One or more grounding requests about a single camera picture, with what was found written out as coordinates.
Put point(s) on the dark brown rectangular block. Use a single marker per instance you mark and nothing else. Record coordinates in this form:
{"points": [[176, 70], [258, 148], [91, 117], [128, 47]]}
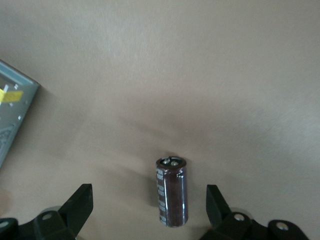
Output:
{"points": [[172, 195]]}

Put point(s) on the metal mesh power supply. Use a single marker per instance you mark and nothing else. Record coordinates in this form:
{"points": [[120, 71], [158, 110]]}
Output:
{"points": [[12, 112]]}

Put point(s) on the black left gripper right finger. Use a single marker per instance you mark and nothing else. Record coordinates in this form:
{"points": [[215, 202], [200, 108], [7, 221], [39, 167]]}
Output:
{"points": [[220, 217]]}

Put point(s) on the brown table mat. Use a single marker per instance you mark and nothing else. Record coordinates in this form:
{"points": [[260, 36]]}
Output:
{"points": [[175, 75]]}

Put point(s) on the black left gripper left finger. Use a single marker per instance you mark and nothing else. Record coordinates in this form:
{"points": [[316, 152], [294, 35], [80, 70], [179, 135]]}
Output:
{"points": [[75, 212]]}

